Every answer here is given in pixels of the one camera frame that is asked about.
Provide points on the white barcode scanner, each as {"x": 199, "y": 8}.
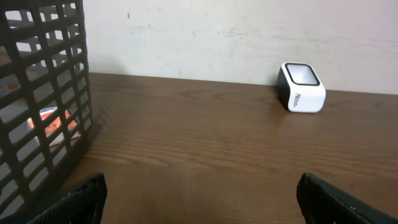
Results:
{"x": 299, "y": 88}

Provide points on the small orange snack box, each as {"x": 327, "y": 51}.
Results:
{"x": 54, "y": 125}

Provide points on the grey plastic mesh basket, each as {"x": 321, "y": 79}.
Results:
{"x": 44, "y": 63}

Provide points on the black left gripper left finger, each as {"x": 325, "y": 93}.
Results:
{"x": 81, "y": 203}

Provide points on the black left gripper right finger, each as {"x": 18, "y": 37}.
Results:
{"x": 321, "y": 202}

